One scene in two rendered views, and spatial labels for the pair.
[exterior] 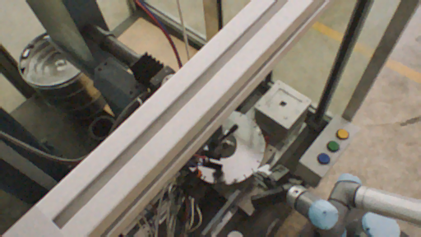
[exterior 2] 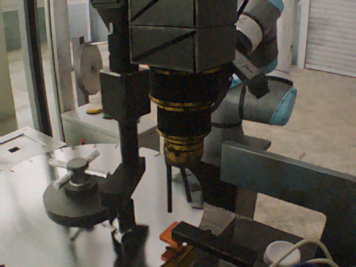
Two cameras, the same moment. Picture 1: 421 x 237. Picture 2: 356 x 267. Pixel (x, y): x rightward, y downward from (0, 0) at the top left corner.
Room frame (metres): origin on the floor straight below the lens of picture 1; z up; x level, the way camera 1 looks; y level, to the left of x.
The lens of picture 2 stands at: (0.58, 0.32, 1.20)
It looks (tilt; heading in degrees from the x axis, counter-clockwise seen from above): 25 degrees down; 256
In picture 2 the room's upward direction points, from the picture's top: straight up
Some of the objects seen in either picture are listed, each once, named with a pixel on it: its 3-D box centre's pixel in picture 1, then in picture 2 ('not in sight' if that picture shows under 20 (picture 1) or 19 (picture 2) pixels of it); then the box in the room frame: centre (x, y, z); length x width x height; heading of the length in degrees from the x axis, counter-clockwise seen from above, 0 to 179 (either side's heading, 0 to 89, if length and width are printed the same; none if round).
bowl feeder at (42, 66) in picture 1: (71, 80); not in sight; (1.08, 0.60, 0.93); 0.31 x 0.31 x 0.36
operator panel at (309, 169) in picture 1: (326, 151); (109, 143); (0.58, -0.48, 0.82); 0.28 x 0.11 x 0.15; 132
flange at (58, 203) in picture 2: (223, 143); (81, 188); (0.62, -0.04, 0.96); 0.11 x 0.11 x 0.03
